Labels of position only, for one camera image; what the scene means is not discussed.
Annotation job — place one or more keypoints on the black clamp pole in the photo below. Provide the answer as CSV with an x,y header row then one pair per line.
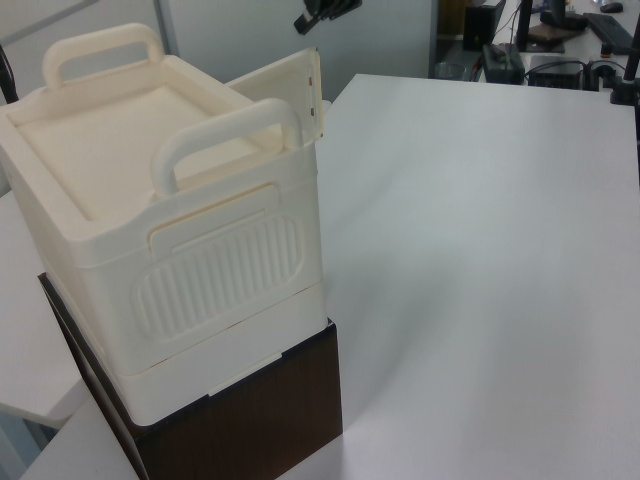
x,y
625,90

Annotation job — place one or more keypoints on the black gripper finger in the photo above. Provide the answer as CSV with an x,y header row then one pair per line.
x,y
301,21
311,23

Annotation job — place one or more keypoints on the cream cabinet door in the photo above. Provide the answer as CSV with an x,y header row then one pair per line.
x,y
280,80

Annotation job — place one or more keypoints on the black curved desk object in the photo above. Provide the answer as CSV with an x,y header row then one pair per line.
x,y
562,21

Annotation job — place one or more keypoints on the black electronics box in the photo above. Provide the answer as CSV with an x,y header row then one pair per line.
x,y
555,77

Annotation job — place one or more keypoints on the black speaker box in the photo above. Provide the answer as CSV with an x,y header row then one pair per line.
x,y
482,27

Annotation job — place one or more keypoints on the dark brown wooden box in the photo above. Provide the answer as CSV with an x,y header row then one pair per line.
x,y
250,425

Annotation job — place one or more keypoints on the small black desk device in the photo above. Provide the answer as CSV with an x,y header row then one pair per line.
x,y
600,75

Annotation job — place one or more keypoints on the black power supply unit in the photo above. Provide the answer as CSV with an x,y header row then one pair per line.
x,y
502,67

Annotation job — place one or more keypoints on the grey computer mouse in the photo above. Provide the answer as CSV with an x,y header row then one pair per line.
x,y
611,7

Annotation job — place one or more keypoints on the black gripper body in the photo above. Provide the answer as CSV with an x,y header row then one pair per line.
x,y
335,6

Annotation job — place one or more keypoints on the black monitor stand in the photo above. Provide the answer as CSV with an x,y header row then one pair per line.
x,y
525,27

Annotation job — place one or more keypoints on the cream plastic storage cabinet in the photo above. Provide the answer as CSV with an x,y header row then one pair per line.
x,y
125,150

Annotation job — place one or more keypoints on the black keyboard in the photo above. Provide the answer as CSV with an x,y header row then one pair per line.
x,y
610,32

